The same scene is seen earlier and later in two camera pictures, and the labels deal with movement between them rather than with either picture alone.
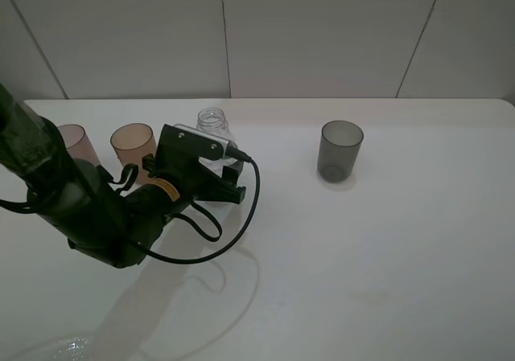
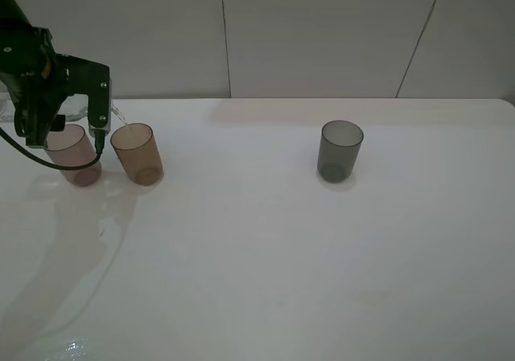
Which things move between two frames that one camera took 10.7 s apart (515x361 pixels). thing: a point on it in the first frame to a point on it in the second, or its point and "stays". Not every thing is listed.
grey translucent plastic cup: x=339 y=146 stays
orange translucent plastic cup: x=131 y=142 stays
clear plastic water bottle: x=212 y=121 to x=76 y=108
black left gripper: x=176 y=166 to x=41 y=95
